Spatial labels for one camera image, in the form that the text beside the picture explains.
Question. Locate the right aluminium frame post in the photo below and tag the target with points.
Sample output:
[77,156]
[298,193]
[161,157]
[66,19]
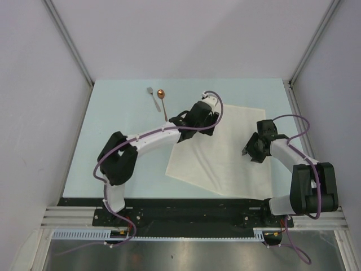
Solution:
[316,37]

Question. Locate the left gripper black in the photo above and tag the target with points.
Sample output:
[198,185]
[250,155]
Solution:
[212,118]

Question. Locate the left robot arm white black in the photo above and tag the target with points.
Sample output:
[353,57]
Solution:
[118,158]

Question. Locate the aluminium frame post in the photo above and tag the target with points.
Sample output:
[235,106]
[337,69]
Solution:
[68,40]
[316,37]

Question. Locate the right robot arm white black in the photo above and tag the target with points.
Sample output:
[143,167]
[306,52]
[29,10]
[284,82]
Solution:
[313,188]

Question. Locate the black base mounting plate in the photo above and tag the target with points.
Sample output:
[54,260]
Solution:
[243,213]

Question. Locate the copper spoon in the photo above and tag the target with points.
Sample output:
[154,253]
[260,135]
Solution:
[161,96]

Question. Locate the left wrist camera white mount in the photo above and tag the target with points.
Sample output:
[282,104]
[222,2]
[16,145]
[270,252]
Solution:
[209,99]

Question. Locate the white slotted cable duct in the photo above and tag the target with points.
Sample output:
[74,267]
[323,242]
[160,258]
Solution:
[117,236]

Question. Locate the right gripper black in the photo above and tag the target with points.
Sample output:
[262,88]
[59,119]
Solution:
[256,157]

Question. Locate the white cloth napkin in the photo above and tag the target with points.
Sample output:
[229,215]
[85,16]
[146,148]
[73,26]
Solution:
[216,162]

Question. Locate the left aluminium frame post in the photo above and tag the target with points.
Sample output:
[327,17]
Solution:
[68,40]

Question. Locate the silver fork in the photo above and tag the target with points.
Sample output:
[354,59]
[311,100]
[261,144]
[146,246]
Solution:
[150,91]

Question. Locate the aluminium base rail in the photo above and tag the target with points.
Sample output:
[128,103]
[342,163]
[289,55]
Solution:
[68,217]

